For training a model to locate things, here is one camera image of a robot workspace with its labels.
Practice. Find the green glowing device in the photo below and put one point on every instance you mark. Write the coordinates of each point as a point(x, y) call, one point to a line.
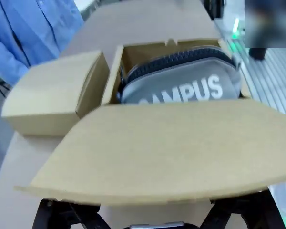
point(236, 28)

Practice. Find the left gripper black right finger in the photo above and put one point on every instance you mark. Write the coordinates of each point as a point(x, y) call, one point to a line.
point(252, 210)

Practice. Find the person in blue shirt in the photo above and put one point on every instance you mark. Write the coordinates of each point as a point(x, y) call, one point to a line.
point(33, 28)

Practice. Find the black equipment block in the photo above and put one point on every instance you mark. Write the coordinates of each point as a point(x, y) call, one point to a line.
point(214, 8)

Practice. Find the large cardboard box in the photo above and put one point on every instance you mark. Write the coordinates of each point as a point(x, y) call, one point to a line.
point(162, 152)

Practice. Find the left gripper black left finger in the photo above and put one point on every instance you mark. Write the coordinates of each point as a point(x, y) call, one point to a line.
point(52, 214)

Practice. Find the grey zippered pencil case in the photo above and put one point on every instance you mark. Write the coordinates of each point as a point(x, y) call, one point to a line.
point(176, 81)

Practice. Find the grey ribbed metal platform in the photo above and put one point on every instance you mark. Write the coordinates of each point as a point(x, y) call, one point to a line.
point(269, 78)

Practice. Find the small closed cardboard box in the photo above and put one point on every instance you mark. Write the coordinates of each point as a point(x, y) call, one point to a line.
point(50, 95)

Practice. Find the blurred person in dark clothes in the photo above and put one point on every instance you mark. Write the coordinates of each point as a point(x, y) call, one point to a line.
point(269, 23)

